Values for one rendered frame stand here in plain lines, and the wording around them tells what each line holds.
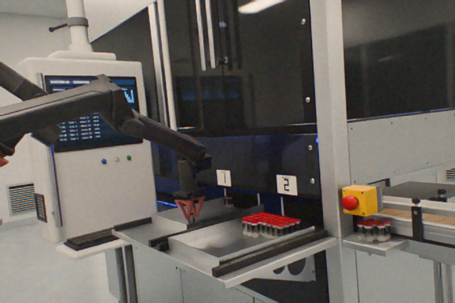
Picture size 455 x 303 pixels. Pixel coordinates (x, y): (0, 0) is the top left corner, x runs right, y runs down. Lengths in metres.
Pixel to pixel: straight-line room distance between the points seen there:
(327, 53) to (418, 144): 0.53
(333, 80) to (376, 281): 0.64
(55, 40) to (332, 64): 5.76
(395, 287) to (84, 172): 1.26
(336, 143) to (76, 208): 1.12
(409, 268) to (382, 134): 0.48
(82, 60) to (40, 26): 4.82
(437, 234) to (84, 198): 1.32
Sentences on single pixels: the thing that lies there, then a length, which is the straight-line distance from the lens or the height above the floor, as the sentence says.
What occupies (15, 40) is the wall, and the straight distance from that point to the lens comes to 6.51.
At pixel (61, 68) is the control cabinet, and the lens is 1.79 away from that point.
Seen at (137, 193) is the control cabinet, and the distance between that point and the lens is 1.90.
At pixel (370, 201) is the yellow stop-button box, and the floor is 1.00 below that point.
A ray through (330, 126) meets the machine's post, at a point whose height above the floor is 1.20.
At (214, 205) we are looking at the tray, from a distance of 1.68.
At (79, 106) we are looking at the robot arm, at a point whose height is 1.30.
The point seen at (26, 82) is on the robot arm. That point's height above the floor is 1.39.
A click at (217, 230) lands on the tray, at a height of 0.90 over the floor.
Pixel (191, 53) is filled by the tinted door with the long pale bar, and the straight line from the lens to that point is 1.69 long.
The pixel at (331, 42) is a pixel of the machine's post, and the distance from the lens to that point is 1.15.
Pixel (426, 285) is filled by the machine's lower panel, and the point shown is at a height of 0.60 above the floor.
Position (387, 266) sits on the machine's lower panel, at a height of 0.74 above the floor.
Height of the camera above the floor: 1.24
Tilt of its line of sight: 5 degrees down
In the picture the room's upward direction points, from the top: 5 degrees counter-clockwise
